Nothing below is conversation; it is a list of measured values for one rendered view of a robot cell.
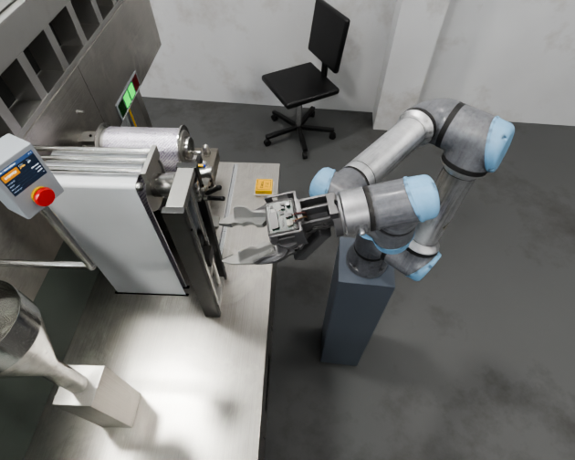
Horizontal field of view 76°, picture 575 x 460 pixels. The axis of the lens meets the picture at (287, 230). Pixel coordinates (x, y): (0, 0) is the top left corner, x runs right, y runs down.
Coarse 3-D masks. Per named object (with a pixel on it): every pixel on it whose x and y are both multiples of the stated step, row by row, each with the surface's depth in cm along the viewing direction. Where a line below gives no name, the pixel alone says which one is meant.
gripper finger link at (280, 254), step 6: (276, 246) 62; (276, 252) 62; (282, 252) 61; (288, 252) 62; (294, 252) 62; (258, 258) 62; (264, 258) 62; (270, 258) 62; (276, 258) 61; (282, 258) 62; (258, 264) 63; (264, 264) 63
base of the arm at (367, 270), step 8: (352, 248) 130; (352, 256) 130; (360, 256) 126; (352, 264) 131; (360, 264) 128; (368, 264) 126; (376, 264) 126; (384, 264) 129; (352, 272) 132; (360, 272) 129; (368, 272) 128; (376, 272) 129
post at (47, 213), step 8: (48, 208) 60; (48, 216) 61; (56, 216) 62; (56, 224) 62; (64, 232) 64; (64, 240) 66; (72, 240) 67; (72, 248) 68; (80, 248) 69; (80, 256) 70; (88, 256) 72; (88, 264) 72
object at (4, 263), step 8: (0, 264) 74; (8, 264) 74; (16, 264) 74; (24, 264) 74; (32, 264) 74; (40, 264) 74; (48, 264) 74; (56, 264) 74; (64, 264) 74; (72, 264) 74; (80, 264) 74
